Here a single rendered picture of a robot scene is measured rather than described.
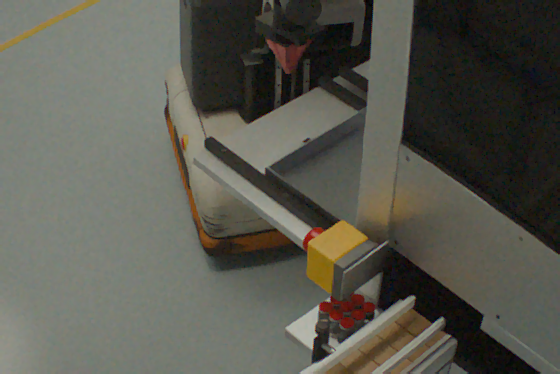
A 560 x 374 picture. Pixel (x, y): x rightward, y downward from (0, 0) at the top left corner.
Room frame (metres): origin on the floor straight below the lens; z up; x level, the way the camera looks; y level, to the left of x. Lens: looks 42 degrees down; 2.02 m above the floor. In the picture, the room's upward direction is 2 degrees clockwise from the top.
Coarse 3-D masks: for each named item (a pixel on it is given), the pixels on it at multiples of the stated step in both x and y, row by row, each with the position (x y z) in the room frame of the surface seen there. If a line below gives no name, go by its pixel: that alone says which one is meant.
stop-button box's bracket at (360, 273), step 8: (376, 248) 0.98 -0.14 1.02; (384, 248) 0.99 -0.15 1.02; (368, 256) 0.97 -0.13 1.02; (376, 256) 0.98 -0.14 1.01; (384, 256) 0.99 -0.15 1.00; (360, 264) 0.96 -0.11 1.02; (368, 264) 0.97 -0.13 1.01; (376, 264) 0.98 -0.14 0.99; (384, 264) 1.00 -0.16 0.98; (344, 272) 0.94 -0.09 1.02; (352, 272) 0.95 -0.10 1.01; (360, 272) 0.96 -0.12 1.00; (368, 272) 0.97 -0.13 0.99; (376, 272) 0.98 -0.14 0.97; (344, 280) 0.94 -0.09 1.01; (352, 280) 0.95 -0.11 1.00; (360, 280) 0.96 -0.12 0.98; (368, 280) 0.97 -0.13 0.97; (344, 288) 0.94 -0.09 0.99; (352, 288) 0.95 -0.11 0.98; (344, 296) 0.94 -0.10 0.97
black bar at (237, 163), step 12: (204, 144) 1.36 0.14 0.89; (216, 144) 1.35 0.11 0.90; (216, 156) 1.34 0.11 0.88; (228, 156) 1.32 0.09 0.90; (240, 168) 1.29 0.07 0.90; (252, 168) 1.29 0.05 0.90; (252, 180) 1.27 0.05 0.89; (264, 180) 1.26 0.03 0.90; (276, 192) 1.23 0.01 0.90; (288, 192) 1.23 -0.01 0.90; (288, 204) 1.21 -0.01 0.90; (300, 204) 1.20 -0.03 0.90; (300, 216) 1.19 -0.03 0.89; (312, 216) 1.18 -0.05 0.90; (324, 228) 1.15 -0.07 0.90
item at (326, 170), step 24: (360, 120) 1.44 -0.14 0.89; (312, 144) 1.35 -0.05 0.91; (336, 144) 1.38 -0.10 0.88; (360, 144) 1.39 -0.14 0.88; (288, 168) 1.31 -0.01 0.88; (312, 168) 1.32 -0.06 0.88; (336, 168) 1.32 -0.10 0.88; (360, 168) 1.32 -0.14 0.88; (312, 192) 1.25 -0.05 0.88; (336, 192) 1.26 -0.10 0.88; (336, 216) 1.16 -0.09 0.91
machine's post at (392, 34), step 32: (384, 0) 1.03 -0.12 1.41; (416, 0) 1.01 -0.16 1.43; (384, 32) 1.03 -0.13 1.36; (384, 64) 1.03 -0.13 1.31; (384, 96) 1.02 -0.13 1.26; (384, 128) 1.02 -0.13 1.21; (384, 160) 1.02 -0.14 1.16; (384, 192) 1.01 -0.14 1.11; (384, 224) 1.01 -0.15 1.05; (384, 288) 1.01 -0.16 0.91
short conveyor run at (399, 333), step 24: (384, 312) 0.94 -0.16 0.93; (408, 312) 0.94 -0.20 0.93; (360, 336) 0.86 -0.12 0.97; (384, 336) 0.89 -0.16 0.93; (408, 336) 0.89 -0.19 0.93; (432, 336) 0.87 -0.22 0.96; (312, 360) 0.85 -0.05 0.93; (336, 360) 0.82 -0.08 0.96; (360, 360) 0.85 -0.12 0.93; (384, 360) 0.85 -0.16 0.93; (408, 360) 0.85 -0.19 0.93; (432, 360) 0.84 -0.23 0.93
